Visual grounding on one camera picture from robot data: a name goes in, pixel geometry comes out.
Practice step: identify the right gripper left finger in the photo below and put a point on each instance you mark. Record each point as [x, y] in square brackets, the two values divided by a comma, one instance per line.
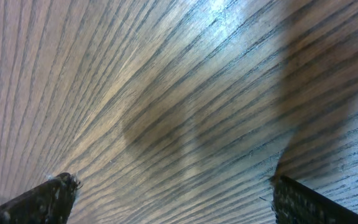
[48, 203]

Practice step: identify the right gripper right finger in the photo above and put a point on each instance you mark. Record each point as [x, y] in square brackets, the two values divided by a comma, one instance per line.
[294, 203]

